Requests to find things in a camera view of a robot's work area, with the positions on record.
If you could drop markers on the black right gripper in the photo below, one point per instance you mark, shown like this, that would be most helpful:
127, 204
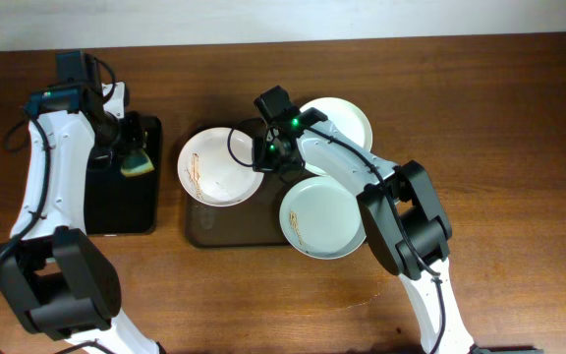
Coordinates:
263, 153

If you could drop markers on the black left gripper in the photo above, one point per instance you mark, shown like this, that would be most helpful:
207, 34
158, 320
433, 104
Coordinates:
133, 140

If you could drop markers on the green yellow sponge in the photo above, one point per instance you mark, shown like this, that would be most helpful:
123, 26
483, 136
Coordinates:
136, 163

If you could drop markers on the pink plate with sauce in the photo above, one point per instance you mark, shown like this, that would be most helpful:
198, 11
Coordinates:
210, 175

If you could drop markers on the cream white plate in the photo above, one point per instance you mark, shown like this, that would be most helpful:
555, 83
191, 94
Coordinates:
347, 117

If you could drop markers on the pale green plate with sauce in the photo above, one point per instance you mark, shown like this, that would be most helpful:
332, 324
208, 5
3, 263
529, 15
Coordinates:
321, 219

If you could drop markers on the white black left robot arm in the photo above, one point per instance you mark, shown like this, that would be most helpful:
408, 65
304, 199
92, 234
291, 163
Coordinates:
52, 276

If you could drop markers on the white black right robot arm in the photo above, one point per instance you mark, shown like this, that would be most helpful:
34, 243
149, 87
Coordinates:
407, 228

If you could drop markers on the black rectangular tray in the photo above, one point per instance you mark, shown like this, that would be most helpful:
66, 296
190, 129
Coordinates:
116, 204

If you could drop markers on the brown serving tray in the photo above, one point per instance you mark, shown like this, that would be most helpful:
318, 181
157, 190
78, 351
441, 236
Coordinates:
252, 223

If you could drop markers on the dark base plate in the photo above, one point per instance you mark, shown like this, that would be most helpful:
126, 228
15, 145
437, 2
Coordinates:
505, 350

